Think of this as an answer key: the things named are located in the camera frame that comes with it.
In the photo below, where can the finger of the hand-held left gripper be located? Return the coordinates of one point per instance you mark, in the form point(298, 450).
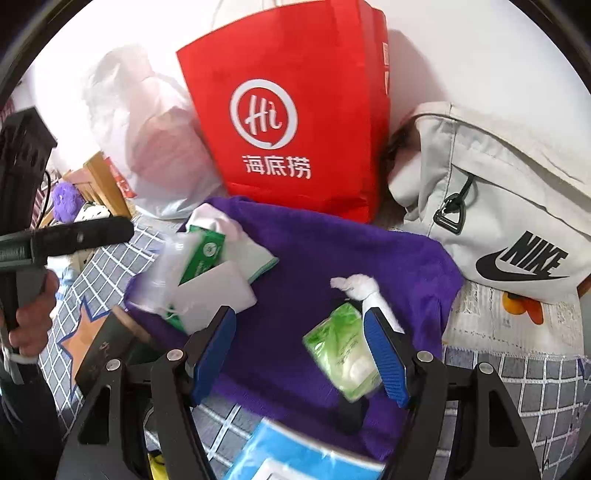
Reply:
point(83, 235)

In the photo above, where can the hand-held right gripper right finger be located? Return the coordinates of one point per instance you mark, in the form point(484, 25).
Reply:
point(385, 355)

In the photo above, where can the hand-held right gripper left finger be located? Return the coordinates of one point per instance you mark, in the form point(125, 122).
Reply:
point(214, 350)

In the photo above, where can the pale green tissue pack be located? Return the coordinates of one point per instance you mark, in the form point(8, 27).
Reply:
point(341, 350)

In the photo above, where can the green label packet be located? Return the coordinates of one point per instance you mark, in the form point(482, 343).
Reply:
point(203, 254)

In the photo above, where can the person's left forearm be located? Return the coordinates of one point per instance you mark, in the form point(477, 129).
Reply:
point(23, 424)

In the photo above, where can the person's left hand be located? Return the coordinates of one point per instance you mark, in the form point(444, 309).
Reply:
point(34, 323)

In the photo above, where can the white spotted plush toy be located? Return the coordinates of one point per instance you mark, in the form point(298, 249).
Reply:
point(92, 213)

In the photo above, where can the purple plush toy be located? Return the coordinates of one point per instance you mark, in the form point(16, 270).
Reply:
point(67, 201)

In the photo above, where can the white tissue packet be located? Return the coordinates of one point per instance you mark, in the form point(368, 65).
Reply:
point(217, 290)

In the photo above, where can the clear plastic bag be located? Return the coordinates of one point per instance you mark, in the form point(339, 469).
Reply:
point(157, 277)

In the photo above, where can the white printed bed sheet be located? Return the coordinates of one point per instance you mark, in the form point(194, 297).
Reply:
point(485, 332)

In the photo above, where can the white sock with green toe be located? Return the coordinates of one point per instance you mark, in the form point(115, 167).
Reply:
point(244, 249)

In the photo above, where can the purple fleece cloth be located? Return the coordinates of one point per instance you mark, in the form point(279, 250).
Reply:
point(300, 286)

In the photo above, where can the dark green box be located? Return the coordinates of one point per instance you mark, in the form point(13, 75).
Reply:
point(106, 350)

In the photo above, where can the blue tissue packet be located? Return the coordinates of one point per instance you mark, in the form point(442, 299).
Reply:
point(277, 447)

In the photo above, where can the white plastic bag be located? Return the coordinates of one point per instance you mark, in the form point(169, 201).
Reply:
point(138, 115)

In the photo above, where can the yellow packet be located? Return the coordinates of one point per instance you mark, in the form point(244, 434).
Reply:
point(157, 468)

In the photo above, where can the grey checked bed sheet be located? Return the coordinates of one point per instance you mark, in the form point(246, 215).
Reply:
point(545, 378)

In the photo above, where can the grey waist bag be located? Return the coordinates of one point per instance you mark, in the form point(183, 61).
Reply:
point(508, 184)

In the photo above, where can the red paper bag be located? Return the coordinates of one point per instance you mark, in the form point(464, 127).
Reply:
point(300, 69)

